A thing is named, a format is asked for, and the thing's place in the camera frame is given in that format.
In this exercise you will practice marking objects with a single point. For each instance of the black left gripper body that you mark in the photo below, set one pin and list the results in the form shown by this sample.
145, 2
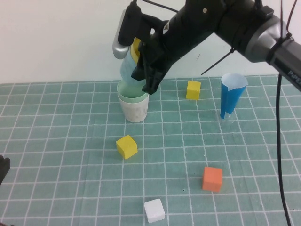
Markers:
3, 168

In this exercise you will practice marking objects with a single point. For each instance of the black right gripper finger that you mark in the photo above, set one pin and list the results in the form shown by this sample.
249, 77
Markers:
138, 73
152, 82

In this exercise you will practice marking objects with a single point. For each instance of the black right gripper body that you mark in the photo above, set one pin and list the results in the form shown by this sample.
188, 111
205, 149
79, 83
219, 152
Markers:
183, 33

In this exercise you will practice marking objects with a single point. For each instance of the light blue plastic cup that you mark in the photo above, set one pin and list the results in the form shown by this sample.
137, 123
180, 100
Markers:
128, 70

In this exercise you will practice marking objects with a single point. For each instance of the green plastic cup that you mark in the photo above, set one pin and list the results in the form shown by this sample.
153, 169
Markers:
131, 94

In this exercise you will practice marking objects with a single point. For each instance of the yellow plastic cup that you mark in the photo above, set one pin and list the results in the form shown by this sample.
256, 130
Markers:
135, 50

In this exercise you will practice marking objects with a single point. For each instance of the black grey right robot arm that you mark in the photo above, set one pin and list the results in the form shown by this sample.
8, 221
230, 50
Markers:
261, 40

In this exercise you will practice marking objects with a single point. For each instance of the yellow foam cube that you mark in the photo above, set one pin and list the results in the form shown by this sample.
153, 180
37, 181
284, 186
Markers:
193, 90
127, 146

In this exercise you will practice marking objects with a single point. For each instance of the black zip tie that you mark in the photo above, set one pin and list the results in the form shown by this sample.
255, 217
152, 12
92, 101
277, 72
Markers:
217, 61

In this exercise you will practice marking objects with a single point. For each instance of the green grid table mat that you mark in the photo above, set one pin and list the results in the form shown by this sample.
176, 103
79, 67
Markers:
58, 122

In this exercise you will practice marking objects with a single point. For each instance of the blue rolled paper cone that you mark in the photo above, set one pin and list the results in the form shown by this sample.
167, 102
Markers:
228, 101

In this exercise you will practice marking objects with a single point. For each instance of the orange foam cube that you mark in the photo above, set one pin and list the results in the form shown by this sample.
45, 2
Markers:
212, 179

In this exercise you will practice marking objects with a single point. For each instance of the white foam cube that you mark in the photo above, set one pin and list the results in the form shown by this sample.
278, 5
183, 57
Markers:
154, 210

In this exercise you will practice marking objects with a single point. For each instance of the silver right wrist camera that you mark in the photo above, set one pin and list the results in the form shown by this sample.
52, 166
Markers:
118, 47

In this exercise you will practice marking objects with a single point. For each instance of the black right camera bracket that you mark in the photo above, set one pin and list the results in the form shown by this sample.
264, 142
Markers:
138, 23

